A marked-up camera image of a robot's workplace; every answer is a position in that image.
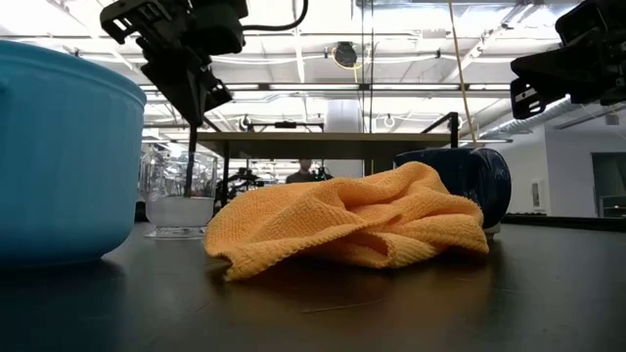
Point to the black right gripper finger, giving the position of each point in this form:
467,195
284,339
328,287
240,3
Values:
557,56
548,74

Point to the white wall box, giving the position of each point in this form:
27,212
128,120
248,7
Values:
537,194

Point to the black ceiling device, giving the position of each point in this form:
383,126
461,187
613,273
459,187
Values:
285,124

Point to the wooden shelf with black legs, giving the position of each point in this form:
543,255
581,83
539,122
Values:
318,145

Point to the grey door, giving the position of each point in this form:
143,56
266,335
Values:
609,186

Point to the black background robot arm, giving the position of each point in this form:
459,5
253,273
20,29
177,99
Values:
242,183

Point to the person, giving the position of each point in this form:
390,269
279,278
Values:
300,175

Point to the orange microfibre cloth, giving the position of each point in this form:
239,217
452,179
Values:
318,220

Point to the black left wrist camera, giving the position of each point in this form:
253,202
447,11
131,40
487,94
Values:
222,27

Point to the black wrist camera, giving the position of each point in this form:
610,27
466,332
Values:
222,27
592,17

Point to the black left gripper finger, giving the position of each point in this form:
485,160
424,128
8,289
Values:
193,100
164,80

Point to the dark blue enamel mug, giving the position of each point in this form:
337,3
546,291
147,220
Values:
469,176

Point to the clear glass cup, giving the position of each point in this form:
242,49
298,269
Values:
178,215

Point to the silver ventilation duct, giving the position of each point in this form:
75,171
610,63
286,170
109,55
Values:
523,124

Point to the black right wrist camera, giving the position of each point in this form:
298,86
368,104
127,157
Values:
592,17

